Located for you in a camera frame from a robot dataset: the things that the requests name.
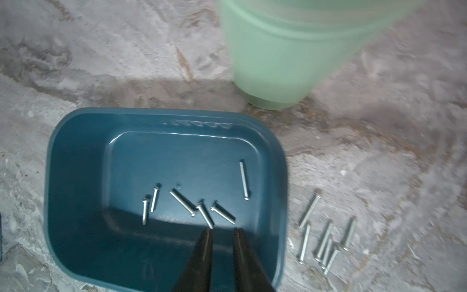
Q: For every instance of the mint green pencil cup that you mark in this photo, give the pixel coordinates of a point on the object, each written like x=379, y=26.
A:
x=281, y=50

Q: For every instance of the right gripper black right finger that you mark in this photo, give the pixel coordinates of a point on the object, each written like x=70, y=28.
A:
x=250, y=276

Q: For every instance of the teal plastic storage tray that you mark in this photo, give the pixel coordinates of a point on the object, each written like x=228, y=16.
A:
x=102, y=162

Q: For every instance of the short silver screw in tray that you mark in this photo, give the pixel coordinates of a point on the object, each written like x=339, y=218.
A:
x=220, y=211

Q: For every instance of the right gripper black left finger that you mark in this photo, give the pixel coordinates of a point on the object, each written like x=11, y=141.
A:
x=196, y=276

